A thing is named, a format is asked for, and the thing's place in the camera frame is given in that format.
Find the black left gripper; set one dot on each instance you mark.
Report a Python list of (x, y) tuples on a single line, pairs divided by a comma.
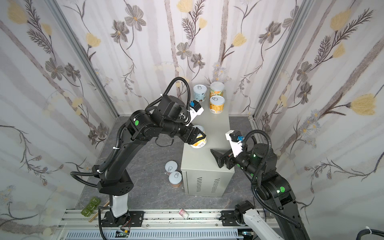
[(190, 132)]

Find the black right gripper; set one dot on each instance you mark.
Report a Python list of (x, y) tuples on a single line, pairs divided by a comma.
[(226, 160)]

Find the yellow label can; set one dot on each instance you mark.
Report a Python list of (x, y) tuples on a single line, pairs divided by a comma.
[(217, 104), (201, 141)]

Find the pink label can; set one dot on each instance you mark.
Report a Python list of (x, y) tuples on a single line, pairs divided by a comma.
[(170, 167)]

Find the white blue label can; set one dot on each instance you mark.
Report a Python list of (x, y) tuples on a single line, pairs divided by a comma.
[(200, 93)]

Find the green orange peach can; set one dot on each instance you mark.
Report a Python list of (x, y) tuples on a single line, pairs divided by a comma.
[(216, 89)]

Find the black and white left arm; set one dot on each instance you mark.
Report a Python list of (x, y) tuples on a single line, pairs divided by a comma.
[(171, 114)]

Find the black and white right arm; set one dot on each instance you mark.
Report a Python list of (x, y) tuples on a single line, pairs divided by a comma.
[(253, 154)]

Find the grey metal cabinet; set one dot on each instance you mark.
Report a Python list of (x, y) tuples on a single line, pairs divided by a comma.
[(201, 174)]

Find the salmon label can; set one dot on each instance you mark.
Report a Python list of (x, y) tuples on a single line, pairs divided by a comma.
[(175, 179)]

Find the small pink bottle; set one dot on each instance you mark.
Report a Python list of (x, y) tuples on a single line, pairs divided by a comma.
[(184, 214)]

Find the wooden mallet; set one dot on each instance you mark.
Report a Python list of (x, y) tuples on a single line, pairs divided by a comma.
[(100, 209)]

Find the green block toy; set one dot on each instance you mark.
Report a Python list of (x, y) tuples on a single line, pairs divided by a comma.
[(91, 207)]

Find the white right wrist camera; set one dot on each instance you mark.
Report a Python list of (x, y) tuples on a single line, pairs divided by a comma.
[(236, 141)]

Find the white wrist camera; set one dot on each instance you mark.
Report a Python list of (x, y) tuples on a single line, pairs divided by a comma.
[(236, 141), (195, 109)]

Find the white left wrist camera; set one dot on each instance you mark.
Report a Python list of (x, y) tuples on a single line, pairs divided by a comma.
[(195, 109)]

